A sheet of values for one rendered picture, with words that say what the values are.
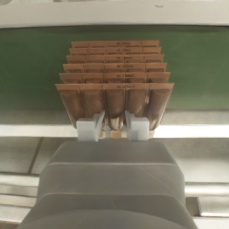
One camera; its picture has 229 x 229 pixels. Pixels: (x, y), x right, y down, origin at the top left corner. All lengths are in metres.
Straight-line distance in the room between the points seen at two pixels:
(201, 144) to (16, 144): 0.42
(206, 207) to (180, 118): 0.15
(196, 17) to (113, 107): 0.14
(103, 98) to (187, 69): 0.15
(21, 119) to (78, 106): 0.19
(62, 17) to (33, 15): 0.04
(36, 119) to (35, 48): 0.13
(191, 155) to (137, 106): 0.25
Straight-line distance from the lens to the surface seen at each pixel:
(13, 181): 0.19
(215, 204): 0.24
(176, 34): 0.22
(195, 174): 0.37
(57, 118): 0.31
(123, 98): 0.15
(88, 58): 0.18
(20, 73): 0.28
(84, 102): 0.16
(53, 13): 0.24
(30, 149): 0.41
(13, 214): 0.24
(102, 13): 0.22
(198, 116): 0.33
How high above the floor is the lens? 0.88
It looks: 38 degrees down
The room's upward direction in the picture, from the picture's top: 176 degrees counter-clockwise
